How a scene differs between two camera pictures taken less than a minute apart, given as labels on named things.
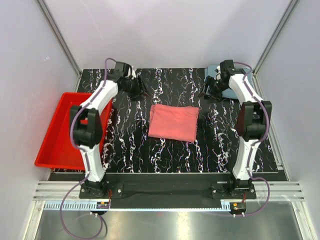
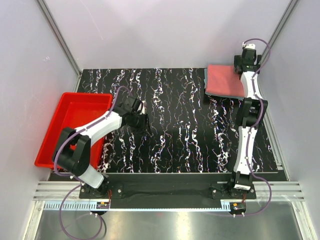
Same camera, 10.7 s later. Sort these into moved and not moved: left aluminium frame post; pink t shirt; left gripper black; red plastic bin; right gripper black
Moved: left gripper black; right gripper black; pink t shirt
Not moved: red plastic bin; left aluminium frame post
